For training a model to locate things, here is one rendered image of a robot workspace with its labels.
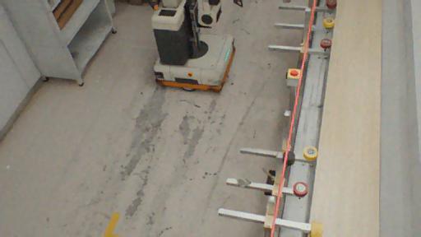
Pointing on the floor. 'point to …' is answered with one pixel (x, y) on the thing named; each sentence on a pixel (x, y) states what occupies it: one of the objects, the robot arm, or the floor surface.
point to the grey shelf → (38, 17)
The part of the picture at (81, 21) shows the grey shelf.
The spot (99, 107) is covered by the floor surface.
